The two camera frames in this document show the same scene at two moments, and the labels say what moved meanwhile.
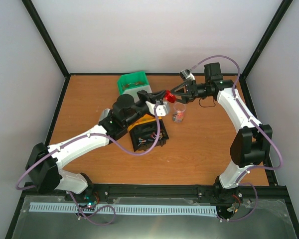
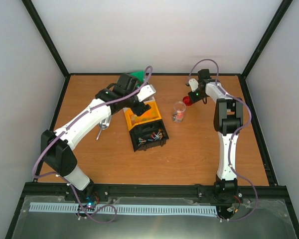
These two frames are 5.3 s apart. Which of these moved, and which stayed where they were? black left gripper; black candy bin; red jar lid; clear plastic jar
Moved: red jar lid; black left gripper
Stayed: clear plastic jar; black candy bin
